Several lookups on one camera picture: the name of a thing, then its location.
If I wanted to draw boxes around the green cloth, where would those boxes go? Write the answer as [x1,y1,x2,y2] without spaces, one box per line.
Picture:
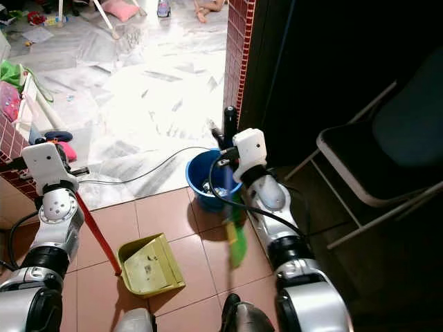
[0,59,28,89]

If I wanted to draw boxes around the yellow dustpan with red handle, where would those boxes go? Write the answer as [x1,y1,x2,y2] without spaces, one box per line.
[75,192,186,298]

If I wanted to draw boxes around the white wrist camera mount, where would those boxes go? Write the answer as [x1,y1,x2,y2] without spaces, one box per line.
[232,128,269,182]
[22,142,79,196]

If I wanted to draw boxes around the white rack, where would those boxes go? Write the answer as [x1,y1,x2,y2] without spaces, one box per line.
[19,71,57,132]

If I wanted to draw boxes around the thin black floor cable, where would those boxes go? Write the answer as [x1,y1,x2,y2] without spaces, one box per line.
[76,145,212,186]

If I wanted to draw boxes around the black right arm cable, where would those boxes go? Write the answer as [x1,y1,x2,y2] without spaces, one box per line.
[208,158,307,239]

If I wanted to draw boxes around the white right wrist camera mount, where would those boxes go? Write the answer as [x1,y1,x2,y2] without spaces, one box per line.
[232,128,269,182]

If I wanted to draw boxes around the person's bare foot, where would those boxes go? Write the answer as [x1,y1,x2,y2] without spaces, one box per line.
[194,0,227,24]

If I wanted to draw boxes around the white paper sheet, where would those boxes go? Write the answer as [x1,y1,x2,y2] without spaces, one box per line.
[22,26,55,44]

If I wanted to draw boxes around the blue plastic bucket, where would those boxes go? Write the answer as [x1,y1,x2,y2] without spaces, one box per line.
[186,149,243,212]

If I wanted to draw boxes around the green broom with purple handle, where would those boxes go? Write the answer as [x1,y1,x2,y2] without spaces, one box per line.
[224,163,248,269]

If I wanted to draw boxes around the white folding stand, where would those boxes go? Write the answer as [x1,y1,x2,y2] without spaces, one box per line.
[57,0,122,40]

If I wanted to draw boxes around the dark folding chair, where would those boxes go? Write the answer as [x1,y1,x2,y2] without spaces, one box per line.
[284,45,443,251]

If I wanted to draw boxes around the small shoe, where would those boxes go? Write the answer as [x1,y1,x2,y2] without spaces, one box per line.
[156,0,172,19]

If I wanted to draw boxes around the red and blue toy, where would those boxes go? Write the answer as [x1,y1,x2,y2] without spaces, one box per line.
[42,130,78,163]

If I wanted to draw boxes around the pink pillow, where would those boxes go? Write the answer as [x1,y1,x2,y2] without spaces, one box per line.
[100,0,141,23]

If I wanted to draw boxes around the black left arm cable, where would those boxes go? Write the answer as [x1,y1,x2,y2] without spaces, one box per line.
[0,160,42,272]

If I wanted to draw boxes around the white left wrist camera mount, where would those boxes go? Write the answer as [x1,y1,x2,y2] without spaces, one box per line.
[22,142,79,196]

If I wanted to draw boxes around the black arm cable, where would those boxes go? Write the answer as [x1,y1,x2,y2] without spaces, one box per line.
[0,160,42,272]
[208,158,307,239]

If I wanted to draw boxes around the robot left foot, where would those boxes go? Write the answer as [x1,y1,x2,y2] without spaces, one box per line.
[114,308,157,332]

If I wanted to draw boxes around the pink patterned bag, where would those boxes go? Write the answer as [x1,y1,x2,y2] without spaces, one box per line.
[0,81,23,124]

